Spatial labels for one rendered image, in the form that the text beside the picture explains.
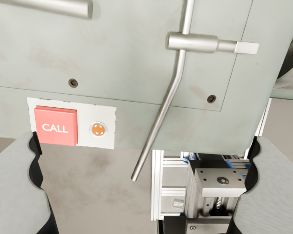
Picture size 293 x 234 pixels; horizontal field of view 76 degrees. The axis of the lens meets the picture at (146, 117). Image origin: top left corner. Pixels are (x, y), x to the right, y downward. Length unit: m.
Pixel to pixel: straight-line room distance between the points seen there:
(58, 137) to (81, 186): 1.89
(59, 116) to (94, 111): 0.05
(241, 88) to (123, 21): 0.19
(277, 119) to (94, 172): 1.78
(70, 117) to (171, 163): 1.39
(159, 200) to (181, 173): 0.35
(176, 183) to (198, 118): 1.52
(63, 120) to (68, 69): 0.08
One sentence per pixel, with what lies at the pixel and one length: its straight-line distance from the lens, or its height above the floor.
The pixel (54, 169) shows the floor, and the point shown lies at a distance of 2.16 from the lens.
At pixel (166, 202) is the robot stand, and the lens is 1.96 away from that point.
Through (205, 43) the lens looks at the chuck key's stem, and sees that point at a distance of 0.26.
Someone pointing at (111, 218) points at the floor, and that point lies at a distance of 2.48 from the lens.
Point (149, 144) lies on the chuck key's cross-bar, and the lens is 0.30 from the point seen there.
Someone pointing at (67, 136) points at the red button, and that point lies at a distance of 0.32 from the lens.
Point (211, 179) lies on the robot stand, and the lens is 0.62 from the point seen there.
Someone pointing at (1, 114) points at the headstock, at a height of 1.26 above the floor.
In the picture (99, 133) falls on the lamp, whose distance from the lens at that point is 0.31.
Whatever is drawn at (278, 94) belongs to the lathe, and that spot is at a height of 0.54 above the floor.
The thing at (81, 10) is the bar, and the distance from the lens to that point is 0.26.
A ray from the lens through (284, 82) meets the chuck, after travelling 0.45.
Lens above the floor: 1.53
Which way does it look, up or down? 67 degrees down
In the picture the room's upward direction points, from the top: 179 degrees counter-clockwise
